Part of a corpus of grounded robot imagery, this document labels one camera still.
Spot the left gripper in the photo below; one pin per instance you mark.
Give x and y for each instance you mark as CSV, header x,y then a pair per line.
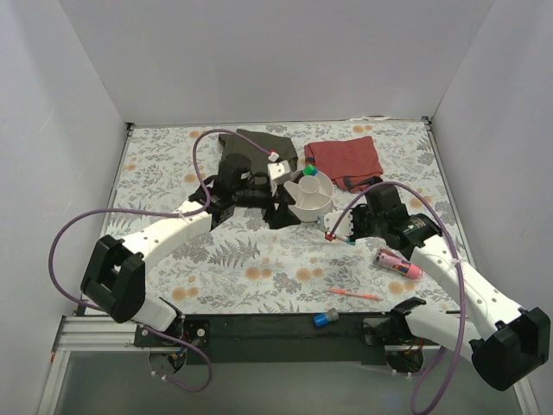
x,y
275,203

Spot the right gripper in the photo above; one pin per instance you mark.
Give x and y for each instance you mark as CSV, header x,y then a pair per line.
x,y
357,225

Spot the teal cap white marker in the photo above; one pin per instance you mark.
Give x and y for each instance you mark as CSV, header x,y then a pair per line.
x,y
346,240

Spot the green cap black highlighter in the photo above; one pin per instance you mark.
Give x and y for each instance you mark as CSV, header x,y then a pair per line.
x,y
307,173

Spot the orange pink pen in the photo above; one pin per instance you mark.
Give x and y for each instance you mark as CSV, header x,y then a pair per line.
x,y
354,294

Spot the blue and grey stubby marker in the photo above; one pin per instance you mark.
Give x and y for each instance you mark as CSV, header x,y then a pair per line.
x,y
323,319

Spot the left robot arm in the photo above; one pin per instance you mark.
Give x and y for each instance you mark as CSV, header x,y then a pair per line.
x,y
115,278

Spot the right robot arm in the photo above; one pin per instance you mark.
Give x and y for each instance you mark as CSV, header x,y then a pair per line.
x,y
508,341

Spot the white round divided organizer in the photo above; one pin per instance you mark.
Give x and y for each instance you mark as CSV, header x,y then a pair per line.
x,y
313,195

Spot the pink pencil case tube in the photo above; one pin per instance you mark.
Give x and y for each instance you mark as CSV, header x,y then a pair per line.
x,y
390,261

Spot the red folded cloth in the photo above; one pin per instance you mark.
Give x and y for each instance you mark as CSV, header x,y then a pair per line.
x,y
350,164

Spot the floral table mat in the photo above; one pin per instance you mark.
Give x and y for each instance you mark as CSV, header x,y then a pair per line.
x,y
243,266

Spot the olive green folded cloth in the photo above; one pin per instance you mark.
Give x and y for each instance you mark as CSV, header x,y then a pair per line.
x,y
283,146

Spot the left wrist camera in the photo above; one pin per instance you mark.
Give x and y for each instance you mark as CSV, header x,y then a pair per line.
x,y
278,174

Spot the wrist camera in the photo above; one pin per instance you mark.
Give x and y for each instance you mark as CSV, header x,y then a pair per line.
x,y
331,223
278,174

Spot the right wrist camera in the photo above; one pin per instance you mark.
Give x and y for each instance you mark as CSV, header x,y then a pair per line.
x,y
331,223

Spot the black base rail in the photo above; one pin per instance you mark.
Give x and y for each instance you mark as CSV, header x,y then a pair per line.
x,y
363,337

